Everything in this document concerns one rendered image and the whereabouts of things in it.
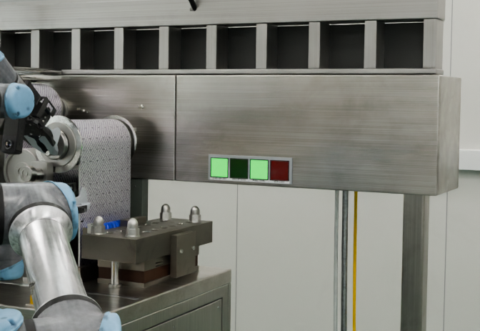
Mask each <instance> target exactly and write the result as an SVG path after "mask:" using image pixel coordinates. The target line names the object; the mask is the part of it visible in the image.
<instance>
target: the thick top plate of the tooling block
mask: <svg viewBox="0 0 480 331"><path fill-rule="evenodd" d="M212 224H213V222H212V221H205V220H201V222H189V219H178V218H172V220H160V219H159V218H158V219H152V220H149V221H146V223H144V224H138V228H139V234H140V237H125V235H126V228H127V227H115V228H111V229H105V233H106V234H101V235H95V234H89V233H87V234H82V235H81V258H84V259H90V260H103V261H110V262H123V263H130V264H138V263H140V262H145V261H148V260H152V259H155V258H158V257H163V256H165V255H170V254H171V235H173V234H178V233H181V232H186V231H189V230H191V231H196V247H198V246H200V245H203V244H208V243H210V242H212Z"/></svg>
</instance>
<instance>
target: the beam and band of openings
mask: <svg viewBox="0 0 480 331"><path fill-rule="evenodd" d="M194 1H195V3H196V7H197V8H196V11H190V8H191V5H190V3H189V0H127V1H95V2H78V3H61V4H29V5H13V6H0V51H1V52H2V53H3V54H4V56H5V58H6V59H7V61H8V62H9V63H10V65H11V66H19V67H30V68H41V69H60V70H62V74H43V75H368V74H439V75H443V74H444V70H443V69H442V61H443V34H444V21H445V6H446V0H194ZM402 22H419V23H402ZM385 23H392V24H385ZM330 24H338V25H330ZM294 25H309V26H294ZM241 26H256V27H241ZM229 27H231V28H229ZM187 28H203V29H187ZM137 29H150V30H137ZM107 30H114V31H107ZM55 31H69V32H55ZM27 32H31V33H27Z"/></svg>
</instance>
